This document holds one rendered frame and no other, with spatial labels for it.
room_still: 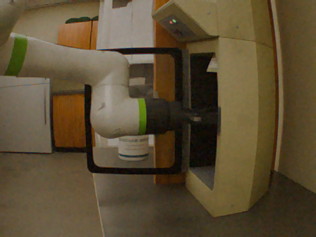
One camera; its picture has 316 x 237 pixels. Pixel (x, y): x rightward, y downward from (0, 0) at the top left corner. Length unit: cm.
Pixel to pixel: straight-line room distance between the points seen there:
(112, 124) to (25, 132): 501
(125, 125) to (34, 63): 31
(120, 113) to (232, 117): 27
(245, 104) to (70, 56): 45
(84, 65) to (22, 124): 500
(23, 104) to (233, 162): 512
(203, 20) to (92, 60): 30
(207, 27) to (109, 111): 32
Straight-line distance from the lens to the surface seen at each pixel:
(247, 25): 95
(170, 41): 126
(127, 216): 101
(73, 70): 94
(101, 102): 97
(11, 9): 73
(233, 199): 99
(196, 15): 90
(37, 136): 590
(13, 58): 86
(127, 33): 225
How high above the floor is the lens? 133
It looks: 8 degrees down
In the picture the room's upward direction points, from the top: straight up
